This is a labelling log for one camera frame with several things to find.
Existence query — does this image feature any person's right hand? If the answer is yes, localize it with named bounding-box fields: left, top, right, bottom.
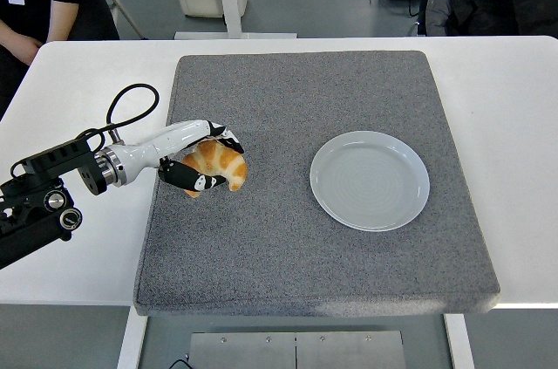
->
left=9, top=32, right=44, bottom=67

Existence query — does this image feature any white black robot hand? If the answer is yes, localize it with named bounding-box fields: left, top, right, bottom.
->
left=103, top=119, right=246, bottom=192

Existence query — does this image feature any golden croissant bread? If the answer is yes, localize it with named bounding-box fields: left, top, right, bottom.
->
left=180, top=140, right=248, bottom=199

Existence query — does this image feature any pale grey round plate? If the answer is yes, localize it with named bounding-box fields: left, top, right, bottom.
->
left=309, top=130, right=432, bottom=233

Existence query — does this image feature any grey metal plate with screws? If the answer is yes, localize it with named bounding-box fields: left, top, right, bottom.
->
left=188, top=330, right=407, bottom=369

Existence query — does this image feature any grey felt mat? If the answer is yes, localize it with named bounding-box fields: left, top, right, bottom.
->
left=132, top=50, right=501, bottom=318

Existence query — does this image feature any white table leg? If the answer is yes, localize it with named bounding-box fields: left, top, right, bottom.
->
left=443, top=311, right=476, bottom=369
left=116, top=305, right=149, bottom=369

